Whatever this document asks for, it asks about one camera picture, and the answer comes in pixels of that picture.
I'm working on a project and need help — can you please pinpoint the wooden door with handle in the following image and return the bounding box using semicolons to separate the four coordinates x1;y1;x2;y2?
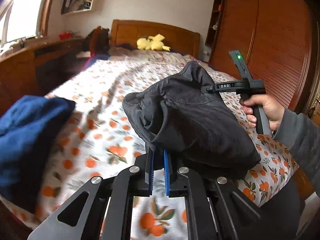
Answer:
304;30;319;126

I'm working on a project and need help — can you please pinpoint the grey right sleeve forearm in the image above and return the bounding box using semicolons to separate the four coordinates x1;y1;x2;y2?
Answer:
272;109;320;194

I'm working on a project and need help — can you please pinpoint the wooden chair with bag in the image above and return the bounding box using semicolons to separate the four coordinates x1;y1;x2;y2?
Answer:
82;26;110;57

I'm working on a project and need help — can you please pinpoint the window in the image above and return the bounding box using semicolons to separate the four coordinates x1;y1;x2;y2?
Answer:
1;0;53;47

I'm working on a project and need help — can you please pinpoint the wooden louvered wardrobe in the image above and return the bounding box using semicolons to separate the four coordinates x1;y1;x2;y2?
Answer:
206;0;317;112

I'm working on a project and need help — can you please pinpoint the wooden headboard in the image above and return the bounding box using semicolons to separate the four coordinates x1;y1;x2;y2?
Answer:
109;19;201;58

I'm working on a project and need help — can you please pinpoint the orange print bed sheet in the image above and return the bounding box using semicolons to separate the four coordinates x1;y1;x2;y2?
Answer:
1;59;299;239

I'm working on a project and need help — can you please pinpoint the floral quilt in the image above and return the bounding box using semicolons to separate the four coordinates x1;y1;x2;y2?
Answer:
107;45;226;73

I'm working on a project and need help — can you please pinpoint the long wooden desk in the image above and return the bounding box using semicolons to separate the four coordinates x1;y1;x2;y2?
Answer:
1;38;83;114

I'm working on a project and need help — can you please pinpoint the yellow Pikachu plush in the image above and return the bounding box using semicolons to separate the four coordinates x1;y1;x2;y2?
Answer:
136;34;171;51

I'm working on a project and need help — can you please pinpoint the red bowl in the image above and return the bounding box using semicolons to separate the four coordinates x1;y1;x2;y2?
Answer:
59;32;73;40

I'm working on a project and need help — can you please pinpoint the black jacket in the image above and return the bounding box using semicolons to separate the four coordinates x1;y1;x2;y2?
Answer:
123;61;261;179

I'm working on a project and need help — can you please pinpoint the folded blue garment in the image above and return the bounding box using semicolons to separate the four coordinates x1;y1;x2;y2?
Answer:
1;95;75;213

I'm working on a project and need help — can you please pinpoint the person's right hand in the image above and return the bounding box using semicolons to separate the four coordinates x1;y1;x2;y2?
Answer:
240;94;285;132

